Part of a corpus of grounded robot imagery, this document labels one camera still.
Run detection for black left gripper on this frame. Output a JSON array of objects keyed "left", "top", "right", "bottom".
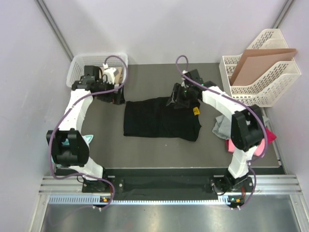
[{"left": 96, "top": 79, "right": 126, "bottom": 105}]

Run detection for grey t shirt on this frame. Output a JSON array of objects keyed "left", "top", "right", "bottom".
[{"left": 211, "top": 115, "right": 270, "bottom": 140}]

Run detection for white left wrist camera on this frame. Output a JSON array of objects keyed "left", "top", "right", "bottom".
[{"left": 103, "top": 63, "right": 119, "bottom": 84}]

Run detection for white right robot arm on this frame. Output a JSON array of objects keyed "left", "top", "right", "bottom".
[{"left": 167, "top": 70, "right": 265, "bottom": 194}]

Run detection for beige folded t shirt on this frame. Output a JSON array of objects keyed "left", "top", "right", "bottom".
[{"left": 101, "top": 67, "right": 123, "bottom": 85}]

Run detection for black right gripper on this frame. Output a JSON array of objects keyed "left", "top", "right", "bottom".
[{"left": 167, "top": 84, "right": 193, "bottom": 110}]

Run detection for pink t shirt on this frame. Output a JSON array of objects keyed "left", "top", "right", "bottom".
[{"left": 226, "top": 139, "right": 265, "bottom": 156}]

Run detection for teal cat ear headphones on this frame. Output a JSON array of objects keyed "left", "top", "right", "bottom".
[{"left": 62, "top": 134, "right": 94, "bottom": 145}]

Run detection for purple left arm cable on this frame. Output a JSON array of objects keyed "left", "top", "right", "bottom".
[{"left": 49, "top": 55, "right": 129, "bottom": 210}]

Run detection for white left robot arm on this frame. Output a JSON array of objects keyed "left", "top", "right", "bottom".
[{"left": 46, "top": 63, "right": 124, "bottom": 192}]

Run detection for brown cardboard folder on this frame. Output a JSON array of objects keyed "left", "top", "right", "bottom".
[{"left": 230, "top": 48, "right": 297, "bottom": 86}]

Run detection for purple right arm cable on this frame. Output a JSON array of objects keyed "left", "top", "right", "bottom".
[{"left": 175, "top": 55, "right": 267, "bottom": 210}]

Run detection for white perforated plastic basket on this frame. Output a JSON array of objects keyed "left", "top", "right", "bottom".
[{"left": 66, "top": 53, "right": 128, "bottom": 88}]

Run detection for white plastic file organizer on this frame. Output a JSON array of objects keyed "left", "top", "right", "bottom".
[{"left": 219, "top": 29, "right": 301, "bottom": 107}]

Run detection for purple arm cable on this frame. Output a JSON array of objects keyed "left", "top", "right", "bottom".
[
  {"left": 175, "top": 55, "right": 267, "bottom": 210},
  {"left": 49, "top": 55, "right": 129, "bottom": 210}
]

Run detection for black t shirt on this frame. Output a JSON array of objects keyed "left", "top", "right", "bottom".
[{"left": 123, "top": 97, "right": 201, "bottom": 142}]

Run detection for white slotted cable duct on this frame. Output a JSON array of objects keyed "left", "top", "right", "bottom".
[{"left": 48, "top": 195, "right": 230, "bottom": 205}]

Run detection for red cloth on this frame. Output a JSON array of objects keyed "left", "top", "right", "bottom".
[{"left": 266, "top": 128, "right": 277, "bottom": 144}]

